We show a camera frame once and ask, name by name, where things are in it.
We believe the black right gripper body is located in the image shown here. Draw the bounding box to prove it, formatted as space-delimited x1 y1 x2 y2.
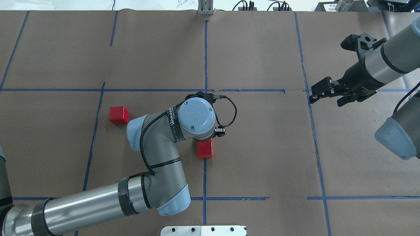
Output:
338 33 387 102

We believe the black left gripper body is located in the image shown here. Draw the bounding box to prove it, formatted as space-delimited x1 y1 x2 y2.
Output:
185 92 214 104

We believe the red block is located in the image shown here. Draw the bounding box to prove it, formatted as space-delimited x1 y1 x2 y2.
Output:
109 106 129 125

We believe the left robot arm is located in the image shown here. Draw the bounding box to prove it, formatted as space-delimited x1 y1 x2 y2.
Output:
1 89 220 236

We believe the small metal cup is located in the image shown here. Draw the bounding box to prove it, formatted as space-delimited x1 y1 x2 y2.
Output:
335 0 354 12

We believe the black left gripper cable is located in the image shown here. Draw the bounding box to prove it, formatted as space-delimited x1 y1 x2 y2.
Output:
139 94 237 177

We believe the aluminium frame post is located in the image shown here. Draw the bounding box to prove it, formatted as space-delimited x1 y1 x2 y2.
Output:
198 0 214 15

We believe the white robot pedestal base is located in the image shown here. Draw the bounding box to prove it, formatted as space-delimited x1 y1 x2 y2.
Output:
160 225 248 236

